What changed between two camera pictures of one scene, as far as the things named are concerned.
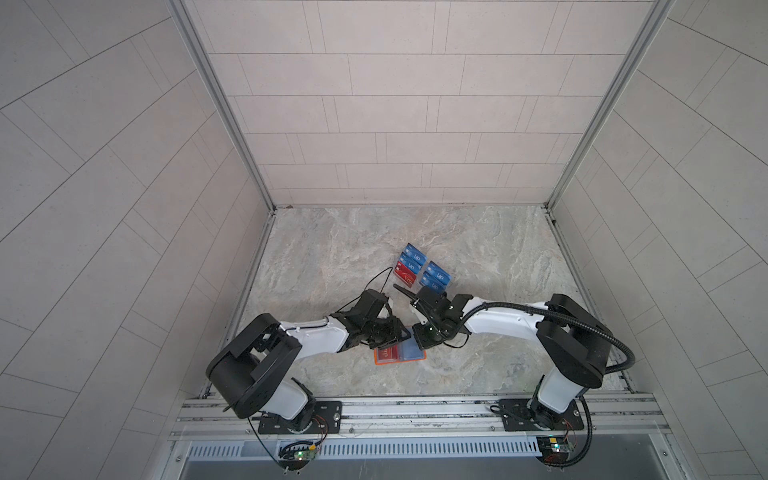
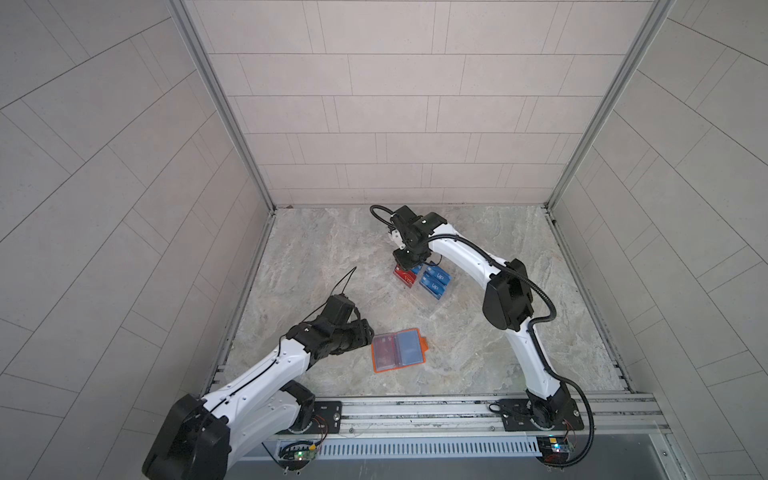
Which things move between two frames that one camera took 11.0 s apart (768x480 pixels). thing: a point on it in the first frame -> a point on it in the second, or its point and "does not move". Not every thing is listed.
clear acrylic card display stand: (412, 266) does not move
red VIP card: (404, 274) does not move
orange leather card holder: (398, 353) does not move
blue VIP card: (429, 280) does not move
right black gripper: (421, 342) -> (404, 262)
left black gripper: (392, 334) -> (360, 335)
